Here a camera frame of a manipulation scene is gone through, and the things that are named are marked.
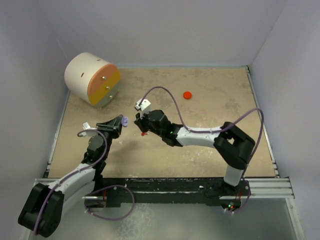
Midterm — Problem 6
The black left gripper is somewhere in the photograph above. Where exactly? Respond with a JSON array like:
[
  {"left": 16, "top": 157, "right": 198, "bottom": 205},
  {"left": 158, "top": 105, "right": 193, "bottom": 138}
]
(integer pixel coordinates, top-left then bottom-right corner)
[{"left": 94, "top": 115, "right": 122, "bottom": 160}]

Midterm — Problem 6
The purple earbud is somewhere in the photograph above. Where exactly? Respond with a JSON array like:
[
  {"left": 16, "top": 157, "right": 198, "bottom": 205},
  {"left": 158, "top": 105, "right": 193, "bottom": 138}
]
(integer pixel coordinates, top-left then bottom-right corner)
[{"left": 122, "top": 116, "right": 129, "bottom": 127}]

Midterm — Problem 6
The purple earbud charging case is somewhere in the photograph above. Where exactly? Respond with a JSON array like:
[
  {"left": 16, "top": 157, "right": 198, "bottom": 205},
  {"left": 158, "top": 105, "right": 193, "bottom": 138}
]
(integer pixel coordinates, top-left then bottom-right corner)
[{"left": 121, "top": 116, "right": 129, "bottom": 128}]

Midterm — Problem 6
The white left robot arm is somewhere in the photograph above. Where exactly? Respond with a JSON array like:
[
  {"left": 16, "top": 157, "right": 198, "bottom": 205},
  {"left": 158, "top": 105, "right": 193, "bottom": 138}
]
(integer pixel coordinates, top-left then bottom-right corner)
[{"left": 17, "top": 114, "right": 128, "bottom": 238}]

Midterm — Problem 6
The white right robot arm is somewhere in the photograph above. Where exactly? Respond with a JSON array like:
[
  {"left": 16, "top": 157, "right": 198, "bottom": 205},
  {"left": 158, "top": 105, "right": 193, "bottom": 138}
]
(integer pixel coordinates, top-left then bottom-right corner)
[{"left": 134, "top": 109, "right": 255, "bottom": 196}]

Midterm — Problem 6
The orange round cap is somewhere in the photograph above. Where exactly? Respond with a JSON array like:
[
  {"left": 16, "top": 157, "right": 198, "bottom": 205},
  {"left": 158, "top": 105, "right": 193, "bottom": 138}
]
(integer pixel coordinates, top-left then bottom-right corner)
[{"left": 183, "top": 91, "right": 193, "bottom": 100}]

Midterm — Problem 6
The round white drawer cabinet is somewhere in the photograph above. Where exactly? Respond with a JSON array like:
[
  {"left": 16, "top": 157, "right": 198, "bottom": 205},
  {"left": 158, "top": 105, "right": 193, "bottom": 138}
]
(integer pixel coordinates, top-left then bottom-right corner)
[{"left": 64, "top": 52, "right": 121, "bottom": 108}]

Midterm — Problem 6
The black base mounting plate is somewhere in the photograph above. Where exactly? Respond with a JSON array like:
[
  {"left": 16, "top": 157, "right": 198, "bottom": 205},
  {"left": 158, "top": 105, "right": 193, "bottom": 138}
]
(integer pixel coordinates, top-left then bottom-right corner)
[{"left": 92, "top": 177, "right": 251, "bottom": 208}]

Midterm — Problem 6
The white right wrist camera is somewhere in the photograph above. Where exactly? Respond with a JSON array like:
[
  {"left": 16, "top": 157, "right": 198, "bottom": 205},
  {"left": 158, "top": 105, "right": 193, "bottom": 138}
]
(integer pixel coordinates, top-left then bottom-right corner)
[{"left": 134, "top": 98, "right": 151, "bottom": 119}]

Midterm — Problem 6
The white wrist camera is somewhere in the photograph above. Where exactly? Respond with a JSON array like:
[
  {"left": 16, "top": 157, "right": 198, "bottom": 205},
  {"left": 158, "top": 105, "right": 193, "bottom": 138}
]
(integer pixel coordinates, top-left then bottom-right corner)
[
  {"left": 82, "top": 122, "right": 96, "bottom": 130},
  {"left": 134, "top": 98, "right": 151, "bottom": 119}
]

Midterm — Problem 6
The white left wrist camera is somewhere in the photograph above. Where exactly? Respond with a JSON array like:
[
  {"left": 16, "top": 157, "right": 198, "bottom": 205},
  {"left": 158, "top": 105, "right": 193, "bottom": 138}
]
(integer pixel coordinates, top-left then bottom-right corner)
[{"left": 82, "top": 122, "right": 96, "bottom": 130}]

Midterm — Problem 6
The aluminium rail left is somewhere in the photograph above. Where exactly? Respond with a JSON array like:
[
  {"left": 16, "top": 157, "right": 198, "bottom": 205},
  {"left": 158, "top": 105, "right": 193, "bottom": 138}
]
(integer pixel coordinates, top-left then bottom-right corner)
[{"left": 33, "top": 178, "right": 59, "bottom": 186}]

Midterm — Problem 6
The aluminium rail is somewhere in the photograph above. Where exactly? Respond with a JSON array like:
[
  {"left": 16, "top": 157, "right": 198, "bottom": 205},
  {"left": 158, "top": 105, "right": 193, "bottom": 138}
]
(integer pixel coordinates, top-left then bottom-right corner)
[
  {"left": 33, "top": 178, "right": 59, "bottom": 186},
  {"left": 239, "top": 176, "right": 297, "bottom": 201}
]

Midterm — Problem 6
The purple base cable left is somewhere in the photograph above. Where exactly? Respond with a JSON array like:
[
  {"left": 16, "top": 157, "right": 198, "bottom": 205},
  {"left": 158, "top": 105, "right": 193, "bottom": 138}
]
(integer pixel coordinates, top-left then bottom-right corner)
[{"left": 84, "top": 184, "right": 136, "bottom": 221}]

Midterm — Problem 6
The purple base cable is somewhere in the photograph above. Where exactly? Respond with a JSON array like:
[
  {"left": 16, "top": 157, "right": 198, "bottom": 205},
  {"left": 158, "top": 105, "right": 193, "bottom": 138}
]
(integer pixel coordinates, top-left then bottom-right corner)
[
  {"left": 84, "top": 184, "right": 136, "bottom": 221},
  {"left": 224, "top": 176, "right": 253, "bottom": 215}
]

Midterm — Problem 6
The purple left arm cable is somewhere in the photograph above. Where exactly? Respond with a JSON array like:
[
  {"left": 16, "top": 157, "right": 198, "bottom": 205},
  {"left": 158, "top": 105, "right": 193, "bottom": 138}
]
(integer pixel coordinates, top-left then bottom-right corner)
[{"left": 33, "top": 129, "right": 108, "bottom": 236}]

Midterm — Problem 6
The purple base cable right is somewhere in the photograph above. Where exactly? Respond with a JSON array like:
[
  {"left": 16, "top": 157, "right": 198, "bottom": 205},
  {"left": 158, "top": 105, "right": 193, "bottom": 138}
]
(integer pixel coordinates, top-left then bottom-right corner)
[{"left": 224, "top": 176, "right": 253, "bottom": 215}]

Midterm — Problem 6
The aluminium rail right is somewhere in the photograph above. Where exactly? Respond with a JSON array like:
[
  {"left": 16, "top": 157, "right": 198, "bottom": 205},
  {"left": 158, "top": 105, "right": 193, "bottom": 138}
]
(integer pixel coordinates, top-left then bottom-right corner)
[{"left": 239, "top": 176, "right": 297, "bottom": 201}]

